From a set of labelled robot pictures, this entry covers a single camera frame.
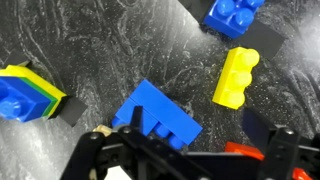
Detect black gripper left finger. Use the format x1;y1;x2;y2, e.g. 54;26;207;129
129;105;145;133

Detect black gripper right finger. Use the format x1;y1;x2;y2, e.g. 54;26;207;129
241;108;278;152

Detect yellow three-stud building block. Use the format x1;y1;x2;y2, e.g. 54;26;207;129
211;46;261;111

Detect red building block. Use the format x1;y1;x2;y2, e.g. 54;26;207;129
224;141;315;180

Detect blue long building block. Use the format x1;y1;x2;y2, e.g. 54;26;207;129
111;78;204;151

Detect green thin building block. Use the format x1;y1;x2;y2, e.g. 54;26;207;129
19;77;60;118

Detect blue stacked building block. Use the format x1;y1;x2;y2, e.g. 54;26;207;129
0;76;52;124

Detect blue square building block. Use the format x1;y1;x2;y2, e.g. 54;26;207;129
202;0;267;40

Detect black tape patch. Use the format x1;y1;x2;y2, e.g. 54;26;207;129
238;19;287;62
49;95;89;128
178;0;218;24

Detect stacked blue yellow green blocks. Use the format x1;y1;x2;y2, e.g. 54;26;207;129
0;64;68;120

